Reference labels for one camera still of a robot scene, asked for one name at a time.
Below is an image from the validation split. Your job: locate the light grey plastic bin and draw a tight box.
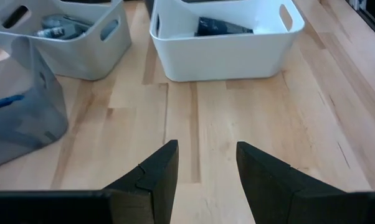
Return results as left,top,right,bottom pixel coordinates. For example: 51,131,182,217
0,0,133,82

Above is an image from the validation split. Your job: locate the translucent grey plastic bin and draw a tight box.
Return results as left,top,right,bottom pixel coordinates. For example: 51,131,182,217
0,36,69,171

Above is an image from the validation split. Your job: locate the black tube with pink print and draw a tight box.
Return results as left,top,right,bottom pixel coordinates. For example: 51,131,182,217
196,16,254,37

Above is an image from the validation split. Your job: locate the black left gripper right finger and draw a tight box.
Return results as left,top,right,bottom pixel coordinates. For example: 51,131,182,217
236,141,347,224

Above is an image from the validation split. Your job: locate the dark toiletry bottle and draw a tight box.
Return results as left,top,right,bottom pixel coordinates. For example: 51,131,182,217
61,24,90,40

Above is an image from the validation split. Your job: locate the white plastic bin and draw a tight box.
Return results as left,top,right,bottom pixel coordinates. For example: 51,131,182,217
149,0,306,83

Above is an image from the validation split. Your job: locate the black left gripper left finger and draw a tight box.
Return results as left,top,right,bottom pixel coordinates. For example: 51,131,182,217
103,139,179,224

